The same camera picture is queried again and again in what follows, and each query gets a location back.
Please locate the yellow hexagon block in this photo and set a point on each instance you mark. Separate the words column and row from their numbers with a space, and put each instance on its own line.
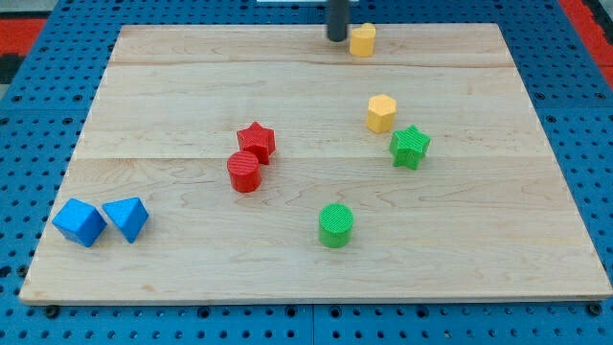
column 381, row 113

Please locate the yellow heart block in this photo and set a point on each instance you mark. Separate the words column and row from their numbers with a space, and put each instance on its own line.
column 362, row 42

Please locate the red star block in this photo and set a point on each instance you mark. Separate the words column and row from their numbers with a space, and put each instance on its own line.
column 259, row 140

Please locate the green cylinder block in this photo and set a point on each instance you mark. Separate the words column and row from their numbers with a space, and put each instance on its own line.
column 335, row 225

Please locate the red cylinder block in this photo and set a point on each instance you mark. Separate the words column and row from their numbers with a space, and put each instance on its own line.
column 244, row 170

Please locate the wooden board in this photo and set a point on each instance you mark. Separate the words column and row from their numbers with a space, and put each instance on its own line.
column 486, row 217

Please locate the green star block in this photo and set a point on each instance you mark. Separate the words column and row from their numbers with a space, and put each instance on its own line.
column 408, row 147

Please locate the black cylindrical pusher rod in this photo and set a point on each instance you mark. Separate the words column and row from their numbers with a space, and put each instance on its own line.
column 338, row 19

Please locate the blue triangular prism block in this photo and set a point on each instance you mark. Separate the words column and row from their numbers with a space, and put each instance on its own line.
column 129, row 215

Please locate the blue cube block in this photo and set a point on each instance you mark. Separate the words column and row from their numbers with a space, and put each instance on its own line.
column 79, row 222

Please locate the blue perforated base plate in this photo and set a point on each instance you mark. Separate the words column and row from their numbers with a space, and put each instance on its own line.
column 43, row 110

